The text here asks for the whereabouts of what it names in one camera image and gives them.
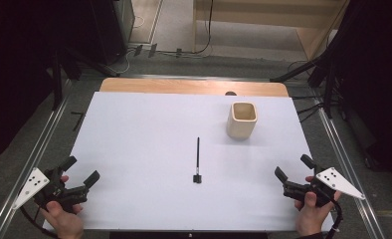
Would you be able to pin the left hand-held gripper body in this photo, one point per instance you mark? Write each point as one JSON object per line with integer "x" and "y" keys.
{"x": 56, "y": 191}

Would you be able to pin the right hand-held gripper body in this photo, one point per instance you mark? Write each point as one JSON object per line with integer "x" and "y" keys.
{"x": 320, "y": 187}

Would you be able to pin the beige square pen holder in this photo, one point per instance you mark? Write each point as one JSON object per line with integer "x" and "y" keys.
{"x": 241, "y": 120}

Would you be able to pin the black pen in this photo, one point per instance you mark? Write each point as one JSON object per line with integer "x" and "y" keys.
{"x": 197, "y": 161}

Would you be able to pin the person's right hand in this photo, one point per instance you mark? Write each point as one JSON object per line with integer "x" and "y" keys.
{"x": 311, "y": 212}

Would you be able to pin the person's left hand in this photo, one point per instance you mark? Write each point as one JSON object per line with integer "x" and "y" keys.
{"x": 64, "y": 217}

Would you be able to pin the white table mat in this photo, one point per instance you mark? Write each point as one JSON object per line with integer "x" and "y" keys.
{"x": 170, "y": 159}

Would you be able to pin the black tripod stand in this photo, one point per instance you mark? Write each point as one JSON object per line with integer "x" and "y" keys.
{"x": 71, "y": 66}
{"x": 316, "y": 78}

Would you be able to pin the wooden cabinet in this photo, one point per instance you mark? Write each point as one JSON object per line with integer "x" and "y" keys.
{"x": 267, "y": 25}

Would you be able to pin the aluminium floor rail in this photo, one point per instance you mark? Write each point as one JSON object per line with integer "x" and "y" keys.
{"x": 350, "y": 169}
{"x": 28, "y": 166}

